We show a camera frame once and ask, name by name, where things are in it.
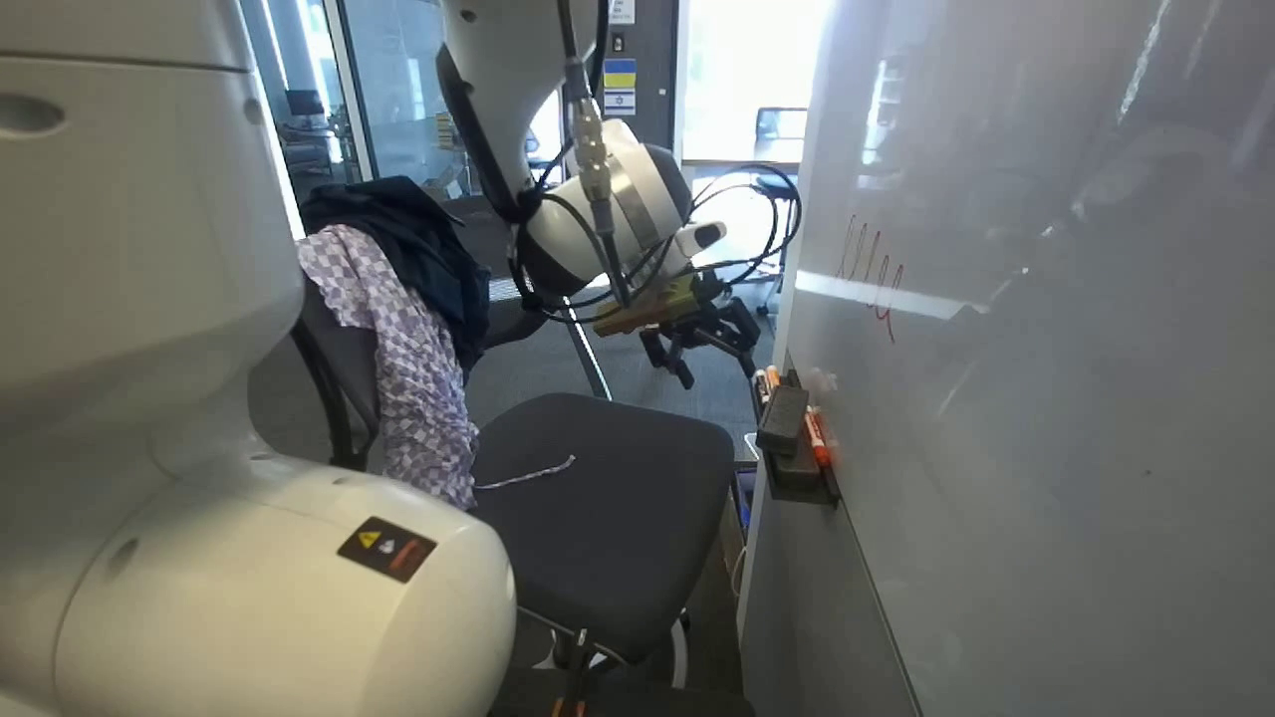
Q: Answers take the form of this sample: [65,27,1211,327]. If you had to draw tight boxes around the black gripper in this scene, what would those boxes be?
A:
[595,270,763,389]

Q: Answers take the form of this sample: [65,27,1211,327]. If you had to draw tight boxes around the floral patterned cloth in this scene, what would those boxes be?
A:
[299,222,480,512]

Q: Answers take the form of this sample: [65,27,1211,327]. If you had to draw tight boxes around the dark navy jacket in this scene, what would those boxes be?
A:
[304,174,490,367]

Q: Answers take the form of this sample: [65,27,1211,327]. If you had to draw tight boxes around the black whiteboard duster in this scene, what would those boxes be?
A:
[756,376,810,455]

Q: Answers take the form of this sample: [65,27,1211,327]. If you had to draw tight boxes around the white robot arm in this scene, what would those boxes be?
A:
[0,0,518,717]

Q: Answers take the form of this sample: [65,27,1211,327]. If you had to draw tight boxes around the black mesh office chair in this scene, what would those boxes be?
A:
[242,270,739,680]

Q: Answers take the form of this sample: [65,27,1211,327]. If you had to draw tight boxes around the large whiteboard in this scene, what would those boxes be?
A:
[740,0,1275,717]

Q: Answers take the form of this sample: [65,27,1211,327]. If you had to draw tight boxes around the orange marker lower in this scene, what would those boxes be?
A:
[805,407,834,474]

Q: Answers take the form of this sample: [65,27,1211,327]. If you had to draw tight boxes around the black marker tray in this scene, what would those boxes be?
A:
[755,367,841,508]

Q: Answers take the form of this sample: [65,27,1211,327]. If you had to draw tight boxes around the blue yellow door poster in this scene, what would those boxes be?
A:
[602,57,638,117]

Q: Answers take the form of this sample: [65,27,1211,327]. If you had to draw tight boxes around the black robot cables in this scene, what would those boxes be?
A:
[511,0,805,336]

